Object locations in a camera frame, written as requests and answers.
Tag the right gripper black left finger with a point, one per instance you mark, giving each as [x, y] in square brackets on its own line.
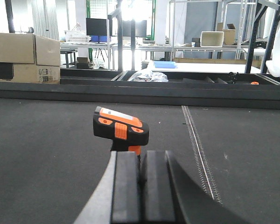
[116, 199]

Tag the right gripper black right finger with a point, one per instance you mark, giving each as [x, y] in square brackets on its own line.
[170, 196]

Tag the orange black barcode scanner gun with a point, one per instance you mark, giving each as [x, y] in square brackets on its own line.
[128, 133]

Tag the large brown cardboard box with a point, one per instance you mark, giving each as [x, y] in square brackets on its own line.
[29, 58]

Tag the small distant cardboard box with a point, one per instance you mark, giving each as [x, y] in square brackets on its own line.
[229, 33]

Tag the crumpled clear plastic bag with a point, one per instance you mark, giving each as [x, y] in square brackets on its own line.
[146, 75]

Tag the light blue plastic tray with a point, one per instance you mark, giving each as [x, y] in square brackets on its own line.
[165, 64]

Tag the beige plastic tub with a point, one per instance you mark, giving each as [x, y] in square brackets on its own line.
[211, 38]

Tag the black computer monitor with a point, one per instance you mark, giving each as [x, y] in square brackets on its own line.
[96, 29]

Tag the white wire basket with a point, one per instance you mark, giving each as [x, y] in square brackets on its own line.
[76, 35]

